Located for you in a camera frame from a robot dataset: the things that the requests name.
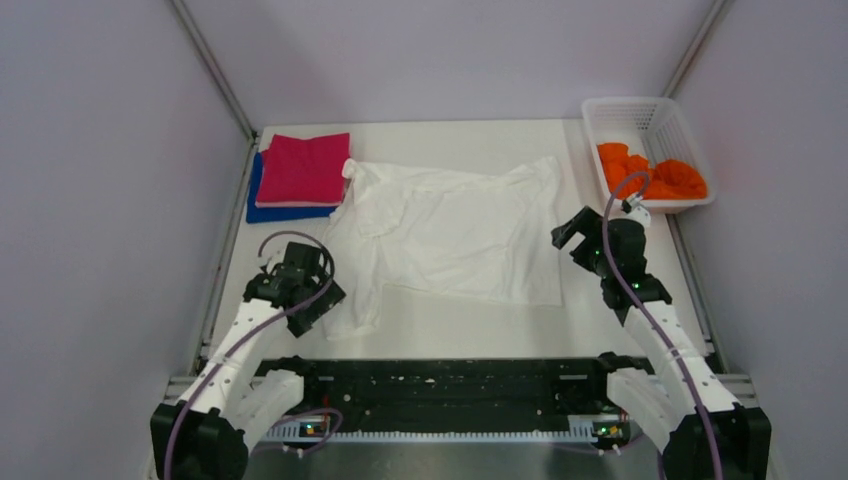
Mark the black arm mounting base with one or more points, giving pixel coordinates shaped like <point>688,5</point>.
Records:
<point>452,396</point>

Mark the orange crumpled t-shirt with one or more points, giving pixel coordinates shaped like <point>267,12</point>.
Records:
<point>669,180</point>

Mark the white printed t-shirt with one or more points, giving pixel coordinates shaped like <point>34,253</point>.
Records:
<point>443,232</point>

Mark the folded blue t-shirt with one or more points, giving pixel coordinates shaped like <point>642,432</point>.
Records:
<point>258,215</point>

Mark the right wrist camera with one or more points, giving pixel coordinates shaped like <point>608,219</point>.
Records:
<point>637,206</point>

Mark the folded pink t-shirt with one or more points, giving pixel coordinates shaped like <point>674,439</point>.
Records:
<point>296,204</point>

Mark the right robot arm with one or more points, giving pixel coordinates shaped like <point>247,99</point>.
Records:
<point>700,429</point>

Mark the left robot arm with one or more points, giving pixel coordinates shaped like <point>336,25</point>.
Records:
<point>211,429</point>

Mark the white plastic basket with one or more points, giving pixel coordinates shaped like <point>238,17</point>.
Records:
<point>653,128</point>

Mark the folded magenta t-shirt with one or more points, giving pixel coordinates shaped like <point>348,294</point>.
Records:
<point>311,169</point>

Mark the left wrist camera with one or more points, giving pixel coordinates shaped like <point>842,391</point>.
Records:
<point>268,265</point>

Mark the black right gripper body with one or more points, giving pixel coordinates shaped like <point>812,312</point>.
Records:
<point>599,270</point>

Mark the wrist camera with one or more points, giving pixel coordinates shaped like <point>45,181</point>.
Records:
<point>637,206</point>
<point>268,265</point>

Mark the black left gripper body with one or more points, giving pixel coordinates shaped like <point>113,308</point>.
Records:
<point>315,289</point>

